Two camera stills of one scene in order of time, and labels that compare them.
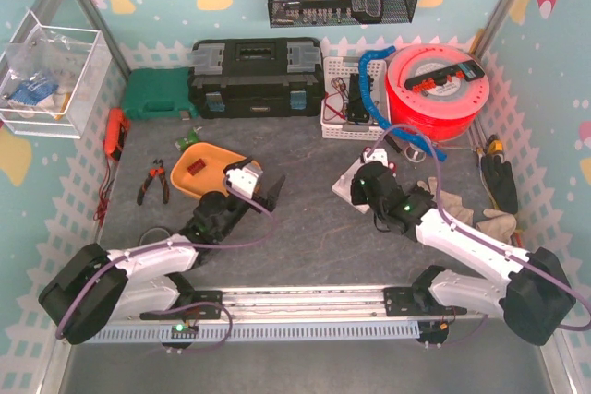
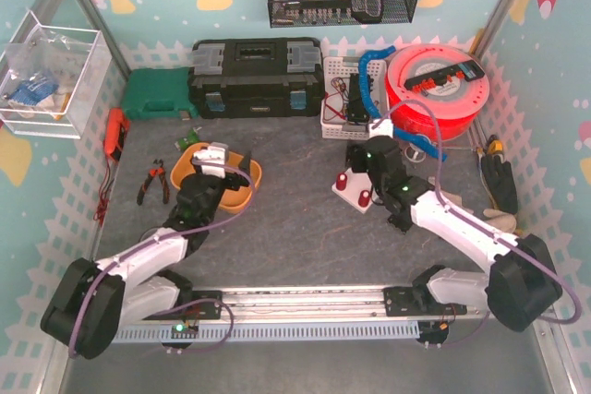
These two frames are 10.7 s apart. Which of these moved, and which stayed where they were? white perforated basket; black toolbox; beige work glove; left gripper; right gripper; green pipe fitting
Moved: left gripper; right gripper
Stayed: black toolbox; white perforated basket; beige work glove; green pipe fitting
